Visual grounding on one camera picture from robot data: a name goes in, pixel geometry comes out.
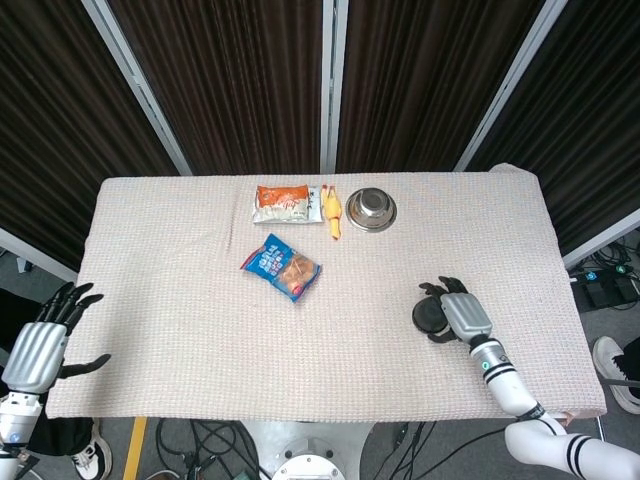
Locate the orange white snack packet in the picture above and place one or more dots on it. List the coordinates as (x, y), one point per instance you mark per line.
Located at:
(282, 197)

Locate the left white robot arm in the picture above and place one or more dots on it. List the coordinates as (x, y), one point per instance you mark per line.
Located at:
(17, 425)

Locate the stainless steel bowl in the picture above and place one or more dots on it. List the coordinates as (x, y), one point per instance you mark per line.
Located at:
(371, 209)

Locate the dark brown ribbed partition panel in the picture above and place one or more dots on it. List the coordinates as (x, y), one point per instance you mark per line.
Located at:
(230, 85)
(595, 125)
(425, 85)
(50, 140)

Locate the grey metal partition rail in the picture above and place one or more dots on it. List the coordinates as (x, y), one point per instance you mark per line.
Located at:
(600, 240)
(35, 252)

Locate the silver white food packet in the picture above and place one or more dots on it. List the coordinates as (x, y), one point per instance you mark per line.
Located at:
(312, 215)

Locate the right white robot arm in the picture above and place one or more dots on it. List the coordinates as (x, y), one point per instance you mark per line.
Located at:
(507, 387)

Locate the blue snack bag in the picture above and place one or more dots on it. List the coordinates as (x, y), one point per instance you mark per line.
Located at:
(280, 267)

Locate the grey metal partition post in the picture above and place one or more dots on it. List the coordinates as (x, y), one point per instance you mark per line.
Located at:
(510, 85)
(140, 90)
(334, 85)

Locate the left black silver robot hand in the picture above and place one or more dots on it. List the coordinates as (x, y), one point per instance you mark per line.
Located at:
(35, 355)

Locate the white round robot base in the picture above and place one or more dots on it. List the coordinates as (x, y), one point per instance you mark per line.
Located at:
(310, 450)

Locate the white black sneaker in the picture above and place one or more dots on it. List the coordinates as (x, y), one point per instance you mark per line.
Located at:
(92, 455)
(617, 375)

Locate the black faceted bowl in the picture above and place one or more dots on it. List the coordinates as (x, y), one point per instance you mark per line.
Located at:
(429, 315)

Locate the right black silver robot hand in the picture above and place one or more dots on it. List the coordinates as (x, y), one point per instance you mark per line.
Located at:
(465, 315)

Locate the beige waffle tablecloth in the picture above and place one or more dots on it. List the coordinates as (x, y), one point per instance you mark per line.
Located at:
(300, 360)

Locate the yellow rubber chicken toy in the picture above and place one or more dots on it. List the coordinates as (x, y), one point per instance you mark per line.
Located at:
(332, 210)

